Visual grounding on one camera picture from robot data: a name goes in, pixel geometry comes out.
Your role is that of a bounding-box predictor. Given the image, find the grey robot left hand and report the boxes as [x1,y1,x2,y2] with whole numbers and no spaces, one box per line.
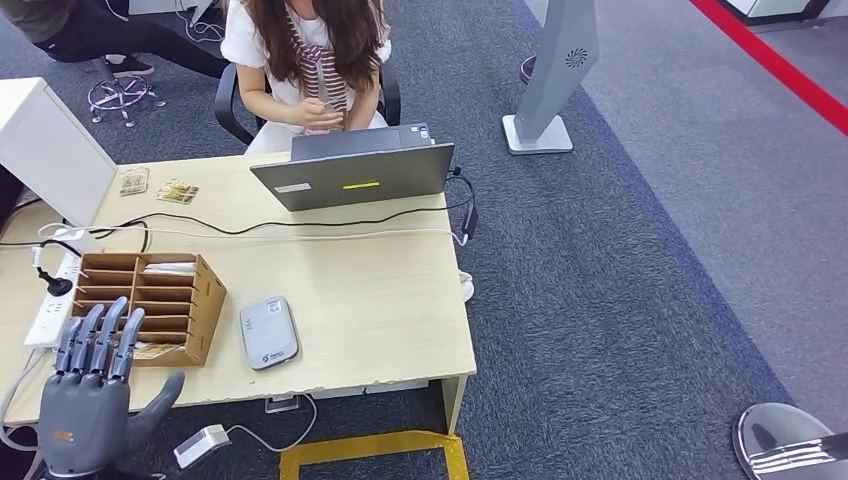
[36,296,187,480]

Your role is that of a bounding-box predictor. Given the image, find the person's right hand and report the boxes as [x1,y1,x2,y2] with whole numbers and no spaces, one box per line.
[289,97,346,132]

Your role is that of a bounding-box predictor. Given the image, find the person seated at desk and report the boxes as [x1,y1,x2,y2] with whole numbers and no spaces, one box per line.
[219,0,393,155]

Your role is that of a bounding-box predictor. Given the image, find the golden patterned card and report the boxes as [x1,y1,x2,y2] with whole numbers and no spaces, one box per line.
[155,178,201,206]

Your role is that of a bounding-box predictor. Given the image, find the wooden card organizer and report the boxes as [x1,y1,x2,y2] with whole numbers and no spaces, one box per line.
[69,252,229,368]

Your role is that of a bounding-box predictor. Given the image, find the grey card reader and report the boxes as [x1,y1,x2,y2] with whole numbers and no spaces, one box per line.
[239,296,301,372]

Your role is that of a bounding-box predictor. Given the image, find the person in dark clothes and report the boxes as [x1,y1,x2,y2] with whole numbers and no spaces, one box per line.
[0,0,230,79]

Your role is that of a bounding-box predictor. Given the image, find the grey laptop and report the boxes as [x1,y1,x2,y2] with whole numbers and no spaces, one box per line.
[249,122,457,213]

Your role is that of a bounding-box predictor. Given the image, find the black office chair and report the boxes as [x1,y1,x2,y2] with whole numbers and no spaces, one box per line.
[213,59,403,147]

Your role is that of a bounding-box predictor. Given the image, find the white power strip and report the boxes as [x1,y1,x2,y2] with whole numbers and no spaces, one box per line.
[24,251,84,351]

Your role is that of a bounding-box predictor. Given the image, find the white cards stack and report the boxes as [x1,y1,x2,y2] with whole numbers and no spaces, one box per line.
[140,262,198,277]

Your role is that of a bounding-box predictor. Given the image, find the white furniture panel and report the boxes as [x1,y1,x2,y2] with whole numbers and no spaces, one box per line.
[129,0,230,16]

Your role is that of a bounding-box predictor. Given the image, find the chrome stool base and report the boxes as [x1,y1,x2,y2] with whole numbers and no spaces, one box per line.
[87,74,167,128]

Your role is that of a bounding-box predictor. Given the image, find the grey kiosk stand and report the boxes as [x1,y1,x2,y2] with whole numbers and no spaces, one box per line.
[501,0,601,157]

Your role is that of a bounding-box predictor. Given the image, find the yellow floor tape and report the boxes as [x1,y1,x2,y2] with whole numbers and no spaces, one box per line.
[279,430,472,480]

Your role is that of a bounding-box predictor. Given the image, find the red floor tape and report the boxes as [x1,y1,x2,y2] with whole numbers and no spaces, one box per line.
[688,0,848,138]

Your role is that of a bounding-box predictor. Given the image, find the white furniture with black base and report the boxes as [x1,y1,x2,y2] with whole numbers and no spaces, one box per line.
[722,0,837,28]

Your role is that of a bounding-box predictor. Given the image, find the thick white power strip cable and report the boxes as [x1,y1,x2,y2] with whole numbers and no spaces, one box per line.
[0,351,48,480]

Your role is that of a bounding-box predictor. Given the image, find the long black cable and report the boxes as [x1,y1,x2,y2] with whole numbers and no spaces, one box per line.
[89,168,477,254]

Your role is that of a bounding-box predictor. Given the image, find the black plug with cable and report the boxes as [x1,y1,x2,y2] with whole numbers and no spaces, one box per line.
[0,238,84,298]

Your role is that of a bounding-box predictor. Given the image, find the white cables on floor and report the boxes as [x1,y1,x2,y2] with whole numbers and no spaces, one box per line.
[175,0,227,44]

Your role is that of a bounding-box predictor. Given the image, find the thin white camera cable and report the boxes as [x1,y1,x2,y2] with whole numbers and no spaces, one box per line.
[225,394,319,454]

